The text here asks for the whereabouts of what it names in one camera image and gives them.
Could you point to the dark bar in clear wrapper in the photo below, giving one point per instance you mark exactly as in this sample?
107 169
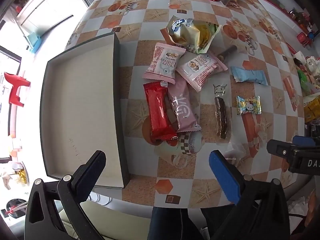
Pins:
222 120

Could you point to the brown stick snack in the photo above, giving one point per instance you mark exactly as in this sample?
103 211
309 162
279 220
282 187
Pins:
228 52

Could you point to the yellow box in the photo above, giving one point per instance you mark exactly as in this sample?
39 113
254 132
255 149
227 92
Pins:
312 108

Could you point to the beige seat cushion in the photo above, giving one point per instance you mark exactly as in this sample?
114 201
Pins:
120 220

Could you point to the clear plastic snack packet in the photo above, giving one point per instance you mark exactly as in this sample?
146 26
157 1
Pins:
233 153

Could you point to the light blue plastic stool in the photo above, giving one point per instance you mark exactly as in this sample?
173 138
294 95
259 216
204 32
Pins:
35 42

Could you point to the gold foil item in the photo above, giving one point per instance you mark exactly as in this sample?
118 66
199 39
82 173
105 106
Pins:
21 176

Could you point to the green packet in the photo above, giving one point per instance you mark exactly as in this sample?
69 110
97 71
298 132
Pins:
305 80

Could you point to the dark green shallow box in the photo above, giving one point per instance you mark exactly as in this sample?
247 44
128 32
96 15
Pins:
80 105

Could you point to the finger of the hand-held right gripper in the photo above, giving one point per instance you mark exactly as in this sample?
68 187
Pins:
303 140
277 148

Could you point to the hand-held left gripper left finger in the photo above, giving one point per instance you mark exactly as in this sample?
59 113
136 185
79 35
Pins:
87 170

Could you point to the white tissue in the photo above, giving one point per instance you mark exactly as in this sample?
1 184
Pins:
298 208

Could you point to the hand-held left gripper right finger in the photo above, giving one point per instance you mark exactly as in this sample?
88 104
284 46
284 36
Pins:
225 175

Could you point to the red plastic stool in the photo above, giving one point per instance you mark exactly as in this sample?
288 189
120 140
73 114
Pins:
15 85

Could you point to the red snack packet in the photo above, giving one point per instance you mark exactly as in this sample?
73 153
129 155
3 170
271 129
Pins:
160 110

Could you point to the open chips bag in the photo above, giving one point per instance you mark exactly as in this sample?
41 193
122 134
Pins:
185 32

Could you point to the pink biscuit packet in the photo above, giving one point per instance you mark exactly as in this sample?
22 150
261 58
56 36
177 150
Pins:
200 71
162 62

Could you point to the person's dark trousers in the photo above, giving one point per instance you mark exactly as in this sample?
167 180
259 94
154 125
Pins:
175 222

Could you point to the light blue snack packet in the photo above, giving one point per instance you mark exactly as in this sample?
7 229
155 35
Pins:
250 76

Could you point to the mauve snack packet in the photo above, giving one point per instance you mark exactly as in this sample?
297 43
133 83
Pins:
183 107

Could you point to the cartoon cat candy packet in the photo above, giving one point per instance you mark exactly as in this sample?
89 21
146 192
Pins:
248 105

